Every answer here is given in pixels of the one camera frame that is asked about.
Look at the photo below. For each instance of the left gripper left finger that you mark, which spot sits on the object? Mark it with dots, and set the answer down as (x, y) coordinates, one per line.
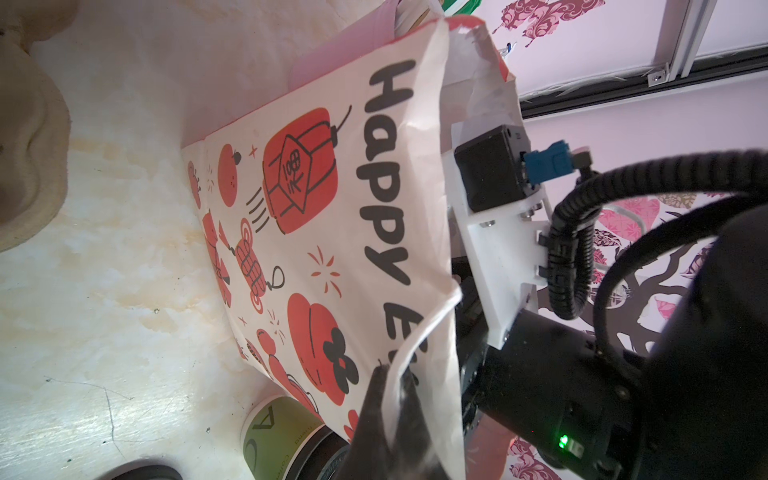
(367, 458)

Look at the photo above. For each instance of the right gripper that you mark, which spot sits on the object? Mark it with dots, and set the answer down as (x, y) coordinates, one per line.
(580, 403)

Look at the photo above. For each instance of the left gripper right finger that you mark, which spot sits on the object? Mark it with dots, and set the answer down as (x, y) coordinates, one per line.
(415, 456)

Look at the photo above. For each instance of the green paper coffee cup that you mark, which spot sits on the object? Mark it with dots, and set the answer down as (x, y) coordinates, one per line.
(273, 435)

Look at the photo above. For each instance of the red white paper gift bag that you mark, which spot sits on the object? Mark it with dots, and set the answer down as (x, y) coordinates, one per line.
(325, 217)

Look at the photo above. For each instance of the black coffee cup lid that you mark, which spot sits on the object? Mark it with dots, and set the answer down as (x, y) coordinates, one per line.
(142, 471)
(320, 457)

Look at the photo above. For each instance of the aluminium crossbar back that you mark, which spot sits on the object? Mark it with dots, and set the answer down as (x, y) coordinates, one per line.
(683, 26)

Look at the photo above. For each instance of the pink cup of straws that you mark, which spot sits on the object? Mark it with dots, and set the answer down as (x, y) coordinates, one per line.
(382, 26)

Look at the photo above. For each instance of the brown cardboard cup carrier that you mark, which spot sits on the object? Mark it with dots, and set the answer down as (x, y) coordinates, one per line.
(35, 121)

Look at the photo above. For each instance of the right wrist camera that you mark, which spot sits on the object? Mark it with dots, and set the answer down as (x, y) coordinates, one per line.
(500, 167)

